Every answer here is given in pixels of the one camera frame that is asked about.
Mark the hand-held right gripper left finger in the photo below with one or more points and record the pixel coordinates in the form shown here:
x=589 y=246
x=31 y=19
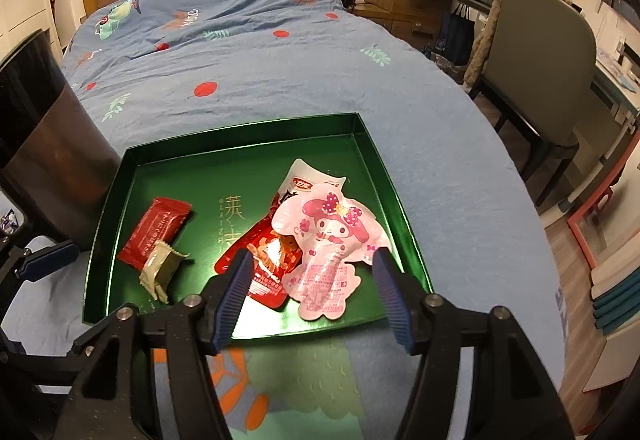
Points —
x=232 y=300

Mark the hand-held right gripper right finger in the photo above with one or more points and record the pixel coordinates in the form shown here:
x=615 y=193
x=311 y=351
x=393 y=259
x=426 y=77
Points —
x=397 y=305

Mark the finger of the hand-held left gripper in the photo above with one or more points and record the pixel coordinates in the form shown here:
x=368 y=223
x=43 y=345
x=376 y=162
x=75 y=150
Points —
x=50 y=260
x=45 y=367

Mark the long red snack packet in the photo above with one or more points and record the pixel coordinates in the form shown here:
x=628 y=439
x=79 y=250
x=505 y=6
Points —
x=272 y=245

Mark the olive candy wrapper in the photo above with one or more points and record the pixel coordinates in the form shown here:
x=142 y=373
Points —
x=160 y=270

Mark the pink cartoon snack packet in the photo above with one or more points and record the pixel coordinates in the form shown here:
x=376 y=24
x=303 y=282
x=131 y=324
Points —
x=330 y=240

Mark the red rectangular snack packet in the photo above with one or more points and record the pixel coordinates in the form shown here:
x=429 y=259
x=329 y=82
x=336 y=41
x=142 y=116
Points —
x=155 y=230

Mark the green tray box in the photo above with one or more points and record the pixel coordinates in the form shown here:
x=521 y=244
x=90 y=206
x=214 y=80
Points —
x=200 y=169

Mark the stack of white teal boards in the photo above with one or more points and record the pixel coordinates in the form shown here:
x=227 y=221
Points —
x=617 y=300

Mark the dark tote bag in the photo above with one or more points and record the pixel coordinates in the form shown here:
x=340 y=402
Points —
x=455 y=39

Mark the beige knitted scarf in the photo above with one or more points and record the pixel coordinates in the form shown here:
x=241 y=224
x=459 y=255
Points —
x=482 y=39

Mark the grey green chair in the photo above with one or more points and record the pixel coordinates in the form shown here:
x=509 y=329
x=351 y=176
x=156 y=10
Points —
x=540 y=59

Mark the wooden nightstand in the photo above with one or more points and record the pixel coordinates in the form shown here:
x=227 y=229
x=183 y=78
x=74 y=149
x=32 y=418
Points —
x=375 y=14

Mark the red wooden frame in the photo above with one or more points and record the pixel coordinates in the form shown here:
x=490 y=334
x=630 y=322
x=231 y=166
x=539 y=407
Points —
x=582 y=235

